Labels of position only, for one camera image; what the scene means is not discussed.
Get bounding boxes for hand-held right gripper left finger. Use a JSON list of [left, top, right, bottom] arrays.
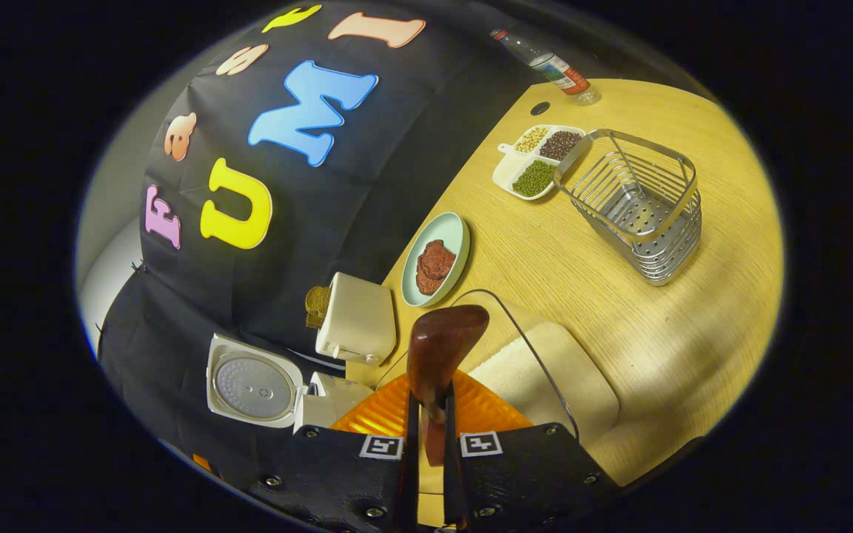
[[249, 370, 421, 533]]

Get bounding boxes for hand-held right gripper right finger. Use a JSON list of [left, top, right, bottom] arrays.
[[441, 370, 623, 530]]

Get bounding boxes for white rice cooker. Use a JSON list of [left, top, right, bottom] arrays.
[[206, 333, 375, 434]]

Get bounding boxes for brown wooden spoon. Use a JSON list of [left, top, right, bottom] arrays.
[[407, 304, 490, 467]]

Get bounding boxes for metal wire chopstick holder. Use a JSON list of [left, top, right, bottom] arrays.
[[553, 129, 703, 287]]

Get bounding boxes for white toaster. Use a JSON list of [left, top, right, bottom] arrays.
[[315, 272, 398, 366]]

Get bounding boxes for brown bread slice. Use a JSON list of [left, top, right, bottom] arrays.
[[304, 286, 332, 329]]

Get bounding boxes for red meat slices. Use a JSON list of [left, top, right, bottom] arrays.
[[415, 239, 457, 296]]

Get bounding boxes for pale green plate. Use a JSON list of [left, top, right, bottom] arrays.
[[401, 212, 471, 308]]

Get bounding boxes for black backdrop cloth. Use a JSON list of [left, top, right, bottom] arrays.
[[97, 0, 546, 489]]

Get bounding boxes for white divided bean dish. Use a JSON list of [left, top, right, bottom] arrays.
[[492, 124, 588, 201]]

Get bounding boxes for clear plastic water bottle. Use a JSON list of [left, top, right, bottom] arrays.
[[489, 28, 600, 106]]

